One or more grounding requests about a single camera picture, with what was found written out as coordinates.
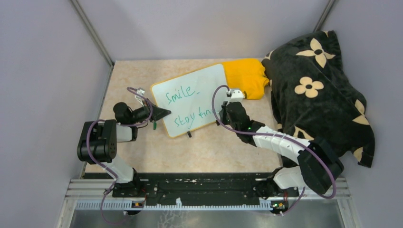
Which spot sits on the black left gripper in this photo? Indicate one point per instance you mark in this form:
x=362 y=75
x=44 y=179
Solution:
x=157 y=113

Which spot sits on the yellow-framed whiteboard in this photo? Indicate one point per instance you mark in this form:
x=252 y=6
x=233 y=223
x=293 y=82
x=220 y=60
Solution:
x=191 y=98

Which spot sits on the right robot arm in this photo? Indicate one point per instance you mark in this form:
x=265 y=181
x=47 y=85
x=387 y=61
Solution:
x=314 y=163

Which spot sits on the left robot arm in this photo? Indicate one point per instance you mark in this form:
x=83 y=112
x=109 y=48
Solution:
x=99 y=139

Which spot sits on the folded yellow cloth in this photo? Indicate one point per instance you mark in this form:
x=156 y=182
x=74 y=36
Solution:
x=248 y=75

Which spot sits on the black floral blanket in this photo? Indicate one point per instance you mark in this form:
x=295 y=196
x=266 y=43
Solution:
x=312 y=97

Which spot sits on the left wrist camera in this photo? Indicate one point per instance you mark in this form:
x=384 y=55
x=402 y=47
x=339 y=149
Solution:
x=139 y=92

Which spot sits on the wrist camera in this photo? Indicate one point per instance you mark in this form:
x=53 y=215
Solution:
x=139 y=92
x=235 y=95

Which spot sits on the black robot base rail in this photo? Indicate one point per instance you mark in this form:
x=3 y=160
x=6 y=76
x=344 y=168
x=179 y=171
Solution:
x=206 y=191

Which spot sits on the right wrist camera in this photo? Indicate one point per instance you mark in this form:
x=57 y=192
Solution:
x=235 y=95

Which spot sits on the left metal corner post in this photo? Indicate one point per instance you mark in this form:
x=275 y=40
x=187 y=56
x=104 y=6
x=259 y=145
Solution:
x=92 y=32

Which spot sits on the metal corner post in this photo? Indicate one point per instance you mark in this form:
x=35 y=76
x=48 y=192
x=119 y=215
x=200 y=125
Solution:
x=322 y=19
x=92 y=32

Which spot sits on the right metal corner post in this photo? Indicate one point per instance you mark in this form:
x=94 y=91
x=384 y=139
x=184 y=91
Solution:
x=322 y=19

